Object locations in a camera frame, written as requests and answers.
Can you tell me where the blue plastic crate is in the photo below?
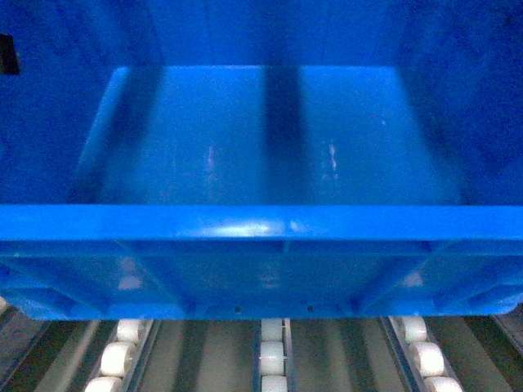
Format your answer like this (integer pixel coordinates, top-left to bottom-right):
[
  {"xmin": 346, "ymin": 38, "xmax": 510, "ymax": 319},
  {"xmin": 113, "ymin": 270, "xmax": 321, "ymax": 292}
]
[{"xmin": 1, "ymin": 1, "xmax": 522, "ymax": 320}]

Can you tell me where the steel roller shelf frame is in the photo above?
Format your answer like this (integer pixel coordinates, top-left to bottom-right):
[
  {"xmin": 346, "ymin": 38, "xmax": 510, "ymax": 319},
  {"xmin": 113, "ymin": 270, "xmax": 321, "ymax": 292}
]
[{"xmin": 1, "ymin": 303, "xmax": 522, "ymax": 391}]

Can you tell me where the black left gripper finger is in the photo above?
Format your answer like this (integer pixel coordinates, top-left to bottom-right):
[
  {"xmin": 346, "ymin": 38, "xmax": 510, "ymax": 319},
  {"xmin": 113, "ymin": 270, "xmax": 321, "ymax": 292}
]
[{"xmin": 0, "ymin": 33, "xmax": 20, "ymax": 75}]

